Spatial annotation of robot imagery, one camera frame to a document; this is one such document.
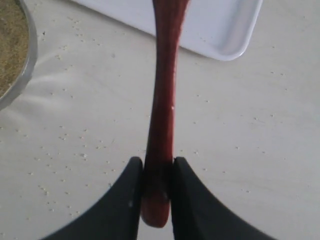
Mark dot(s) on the white rectangular plastic tray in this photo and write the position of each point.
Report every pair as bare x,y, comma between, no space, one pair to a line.
217,29

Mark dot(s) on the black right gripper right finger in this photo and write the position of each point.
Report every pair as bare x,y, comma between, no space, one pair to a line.
196,214

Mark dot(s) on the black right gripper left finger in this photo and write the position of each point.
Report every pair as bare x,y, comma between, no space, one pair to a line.
115,216

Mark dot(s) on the steel bowl of millet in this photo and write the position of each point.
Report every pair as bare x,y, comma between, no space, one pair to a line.
18,49

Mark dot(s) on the dark red wooden spoon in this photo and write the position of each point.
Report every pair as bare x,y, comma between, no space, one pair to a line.
169,17

